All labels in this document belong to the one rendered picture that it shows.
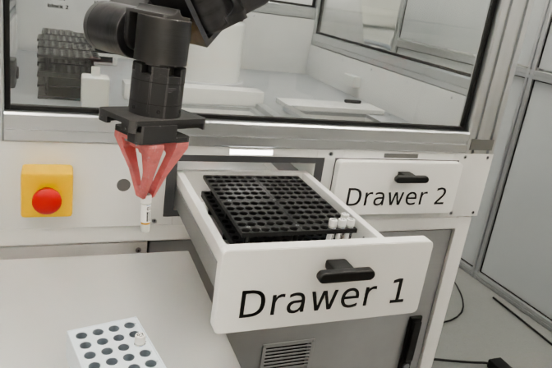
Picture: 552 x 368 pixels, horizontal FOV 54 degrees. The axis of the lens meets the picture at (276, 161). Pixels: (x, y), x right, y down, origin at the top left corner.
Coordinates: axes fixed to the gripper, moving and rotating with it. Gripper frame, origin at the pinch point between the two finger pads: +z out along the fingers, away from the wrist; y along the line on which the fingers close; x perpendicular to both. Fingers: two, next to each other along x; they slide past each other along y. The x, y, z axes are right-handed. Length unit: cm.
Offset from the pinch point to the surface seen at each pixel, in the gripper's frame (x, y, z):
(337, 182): -3.8, -46.9, 6.2
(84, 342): -0.3, 6.1, 18.1
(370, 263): 19.1, -21.5, 6.2
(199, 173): -18.6, -25.5, 6.9
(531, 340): 13, -192, 87
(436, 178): 7, -67, 4
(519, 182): -15, -220, 32
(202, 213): -4.6, -14.0, 7.2
